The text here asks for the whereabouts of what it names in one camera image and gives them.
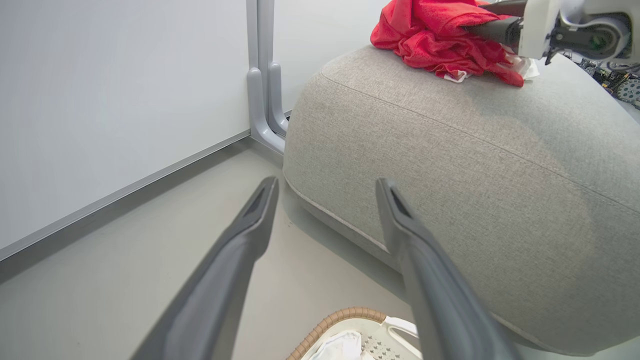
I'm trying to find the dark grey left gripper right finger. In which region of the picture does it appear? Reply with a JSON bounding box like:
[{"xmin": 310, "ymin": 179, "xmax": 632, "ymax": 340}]
[{"xmin": 375, "ymin": 177, "xmax": 521, "ymax": 360}]

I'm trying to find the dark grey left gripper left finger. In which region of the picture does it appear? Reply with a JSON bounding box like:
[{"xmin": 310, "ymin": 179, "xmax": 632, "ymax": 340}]
[{"xmin": 130, "ymin": 176, "xmax": 280, "ymax": 360}]

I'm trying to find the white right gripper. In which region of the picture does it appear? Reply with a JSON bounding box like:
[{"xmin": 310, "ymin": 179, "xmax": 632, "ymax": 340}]
[{"xmin": 462, "ymin": 0, "xmax": 640, "ymax": 65}]

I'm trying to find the red jersey with white trim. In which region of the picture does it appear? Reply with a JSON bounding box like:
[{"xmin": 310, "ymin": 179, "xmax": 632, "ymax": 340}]
[{"xmin": 370, "ymin": 0, "xmax": 541, "ymax": 89}]

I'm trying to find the white cloth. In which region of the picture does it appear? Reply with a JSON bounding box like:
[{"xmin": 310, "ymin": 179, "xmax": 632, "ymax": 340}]
[{"xmin": 310, "ymin": 330, "xmax": 364, "ymax": 360}]

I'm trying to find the dark electronic equipment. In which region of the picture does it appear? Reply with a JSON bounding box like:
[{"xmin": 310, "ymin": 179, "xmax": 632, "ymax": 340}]
[{"xmin": 579, "ymin": 56, "xmax": 622, "ymax": 90}]

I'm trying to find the grey perforated round object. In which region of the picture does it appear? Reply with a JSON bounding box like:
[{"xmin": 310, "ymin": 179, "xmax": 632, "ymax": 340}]
[{"xmin": 616, "ymin": 79, "xmax": 640, "ymax": 105}]

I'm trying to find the white basket with rattan handle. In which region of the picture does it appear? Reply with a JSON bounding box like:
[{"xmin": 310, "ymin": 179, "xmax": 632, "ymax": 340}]
[{"xmin": 286, "ymin": 306, "xmax": 424, "ymax": 360}]

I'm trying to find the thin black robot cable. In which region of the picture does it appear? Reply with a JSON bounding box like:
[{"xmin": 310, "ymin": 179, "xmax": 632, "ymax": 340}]
[{"xmin": 605, "ymin": 60, "xmax": 640, "ymax": 75}]

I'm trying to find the grey partition foot bracket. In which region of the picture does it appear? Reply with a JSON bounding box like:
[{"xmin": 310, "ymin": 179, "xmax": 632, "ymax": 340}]
[
  {"xmin": 246, "ymin": 66, "xmax": 287, "ymax": 155},
  {"xmin": 267, "ymin": 61, "xmax": 292, "ymax": 137}
]

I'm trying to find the grey partition frame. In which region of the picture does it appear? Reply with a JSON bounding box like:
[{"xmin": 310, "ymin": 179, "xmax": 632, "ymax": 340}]
[{"xmin": 0, "ymin": 0, "xmax": 277, "ymax": 264}]

